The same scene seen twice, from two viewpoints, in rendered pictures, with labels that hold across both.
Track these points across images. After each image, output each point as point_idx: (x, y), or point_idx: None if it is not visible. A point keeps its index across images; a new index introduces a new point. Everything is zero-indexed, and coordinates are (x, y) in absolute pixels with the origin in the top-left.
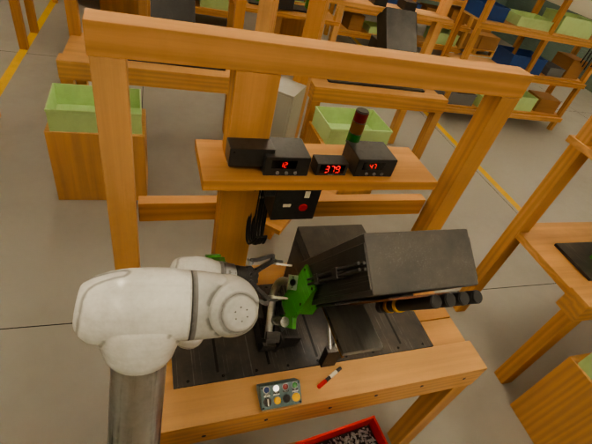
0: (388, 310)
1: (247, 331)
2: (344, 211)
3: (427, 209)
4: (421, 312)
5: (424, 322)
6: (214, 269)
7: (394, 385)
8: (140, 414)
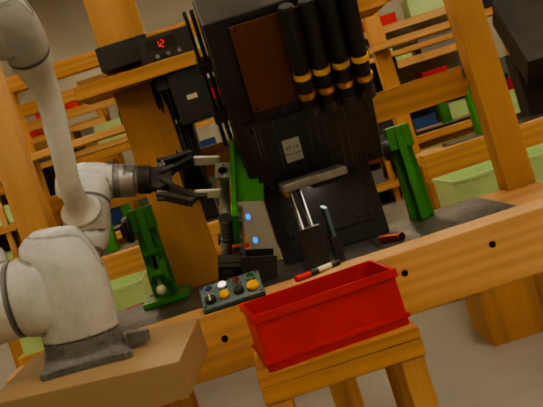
0: (301, 93)
1: (9, 8)
2: None
3: (467, 74)
4: (518, 202)
5: (518, 205)
6: (103, 164)
7: (424, 244)
8: None
